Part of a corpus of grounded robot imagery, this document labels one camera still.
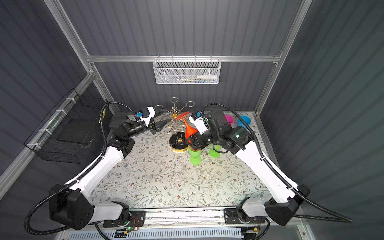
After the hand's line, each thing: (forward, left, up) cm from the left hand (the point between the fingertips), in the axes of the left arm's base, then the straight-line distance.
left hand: (168, 113), depth 66 cm
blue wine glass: (+16, -47, -23) cm, 54 cm away
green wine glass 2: (-3, -12, -38) cm, 40 cm away
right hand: (-9, -11, -8) cm, 16 cm away
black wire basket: (+1, +50, -11) cm, 51 cm away
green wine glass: (+1, -24, -38) cm, 45 cm away
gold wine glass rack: (+11, -2, -38) cm, 39 cm away
